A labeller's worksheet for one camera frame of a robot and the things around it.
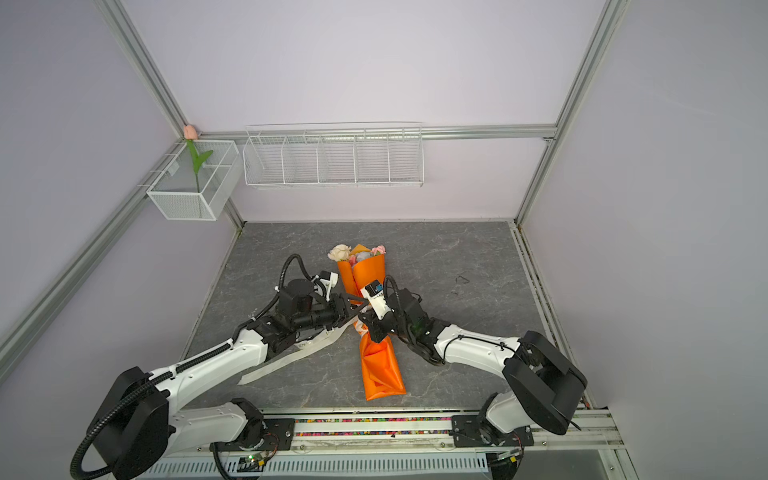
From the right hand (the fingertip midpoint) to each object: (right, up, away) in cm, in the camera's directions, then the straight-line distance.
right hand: (360, 317), depth 81 cm
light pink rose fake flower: (+4, +18, +22) cm, 29 cm away
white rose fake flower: (-3, +16, +24) cm, 29 cm away
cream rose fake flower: (-9, +18, +19) cm, 27 cm away
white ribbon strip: (-17, -10, +3) cm, 20 cm away
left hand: (+2, +3, -4) cm, 6 cm away
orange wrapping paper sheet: (+6, -15, -3) cm, 16 cm away
